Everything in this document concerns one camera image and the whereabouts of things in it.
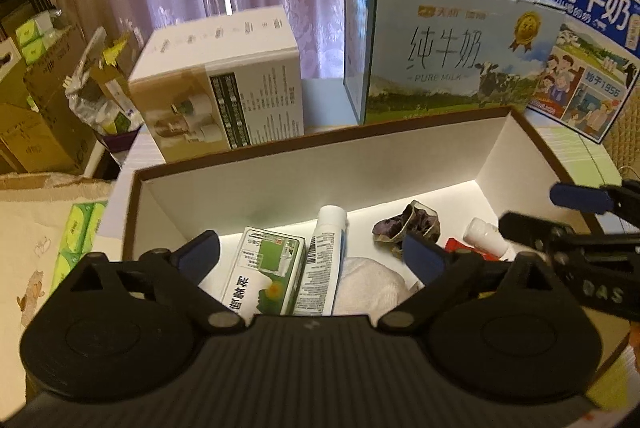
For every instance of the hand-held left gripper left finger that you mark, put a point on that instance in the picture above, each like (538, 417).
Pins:
(200, 255)

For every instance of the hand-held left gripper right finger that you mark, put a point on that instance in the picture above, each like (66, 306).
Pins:
(422, 260)

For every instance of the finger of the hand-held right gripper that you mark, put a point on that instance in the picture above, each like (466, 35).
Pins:
(580, 197)
(535, 228)

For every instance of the red packet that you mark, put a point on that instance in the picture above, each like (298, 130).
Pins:
(457, 245)

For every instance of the dark wrapper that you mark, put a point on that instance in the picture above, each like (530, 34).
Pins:
(405, 223)

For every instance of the small white bottle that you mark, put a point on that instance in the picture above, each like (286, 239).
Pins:
(485, 234)

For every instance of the white mesh cloth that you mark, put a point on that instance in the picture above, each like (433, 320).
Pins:
(370, 288)

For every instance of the green white medicine box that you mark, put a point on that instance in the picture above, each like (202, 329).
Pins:
(265, 268)

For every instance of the white tube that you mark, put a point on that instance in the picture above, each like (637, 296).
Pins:
(322, 258)

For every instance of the brown cardboard box white inside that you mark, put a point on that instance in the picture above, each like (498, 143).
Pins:
(350, 167)

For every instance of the green tissue pack bundle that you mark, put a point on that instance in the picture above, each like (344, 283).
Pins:
(80, 233)

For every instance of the flat cardboard sheet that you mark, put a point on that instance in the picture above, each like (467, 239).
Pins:
(50, 185)

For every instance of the cream printed bedsheet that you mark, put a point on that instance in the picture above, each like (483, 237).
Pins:
(30, 248)

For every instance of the crumpled clear plastic bag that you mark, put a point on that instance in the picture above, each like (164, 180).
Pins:
(90, 100)

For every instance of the light blue milk carton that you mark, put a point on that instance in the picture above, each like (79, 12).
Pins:
(440, 57)

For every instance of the white appliance box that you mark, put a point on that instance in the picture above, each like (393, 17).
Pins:
(225, 57)

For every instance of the brown carton with white flap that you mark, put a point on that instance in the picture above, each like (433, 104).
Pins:
(15, 132)

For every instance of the brown cardboard carton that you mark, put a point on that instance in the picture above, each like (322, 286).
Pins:
(55, 72)

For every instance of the stack of green tissue packs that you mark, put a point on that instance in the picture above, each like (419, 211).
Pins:
(32, 32)

